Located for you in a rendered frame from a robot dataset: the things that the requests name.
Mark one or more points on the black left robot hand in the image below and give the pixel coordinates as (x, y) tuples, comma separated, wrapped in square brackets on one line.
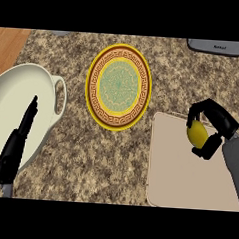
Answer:
[(12, 151)]

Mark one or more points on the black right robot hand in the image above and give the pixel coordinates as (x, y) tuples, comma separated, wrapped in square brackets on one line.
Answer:
[(218, 119)]

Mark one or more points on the yellow lemon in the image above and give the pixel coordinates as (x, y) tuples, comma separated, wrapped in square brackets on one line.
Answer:
[(196, 133)]

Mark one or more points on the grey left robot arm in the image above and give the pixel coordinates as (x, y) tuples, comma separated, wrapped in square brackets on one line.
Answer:
[(7, 190)]

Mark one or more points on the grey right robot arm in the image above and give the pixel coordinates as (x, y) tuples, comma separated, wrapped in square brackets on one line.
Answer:
[(235, 162)]

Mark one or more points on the beige tray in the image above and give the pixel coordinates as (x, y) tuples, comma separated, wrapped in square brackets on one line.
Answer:
[(185, 172)]

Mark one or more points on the yellow patterned plate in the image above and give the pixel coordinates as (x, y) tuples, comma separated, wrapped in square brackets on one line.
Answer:
[(118, 87)]

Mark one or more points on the grey appliance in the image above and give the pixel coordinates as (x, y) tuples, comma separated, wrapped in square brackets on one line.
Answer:
[(216, 47)]

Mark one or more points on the grey object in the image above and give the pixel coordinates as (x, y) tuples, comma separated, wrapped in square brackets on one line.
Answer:
[(60, 32)]

